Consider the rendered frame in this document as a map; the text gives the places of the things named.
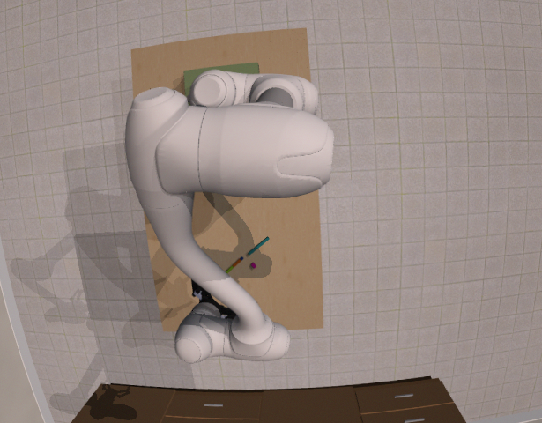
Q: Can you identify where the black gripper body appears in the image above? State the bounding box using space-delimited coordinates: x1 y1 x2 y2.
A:
199 295 222 315

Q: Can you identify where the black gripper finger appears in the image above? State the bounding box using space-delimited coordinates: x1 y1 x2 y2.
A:
191 280 213 300
220 305 236 319

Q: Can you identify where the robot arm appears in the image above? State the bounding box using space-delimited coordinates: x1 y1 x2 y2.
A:
125 70 334 363

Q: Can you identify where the turquoise rod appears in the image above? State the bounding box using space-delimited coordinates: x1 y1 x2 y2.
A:
248 237 270 255

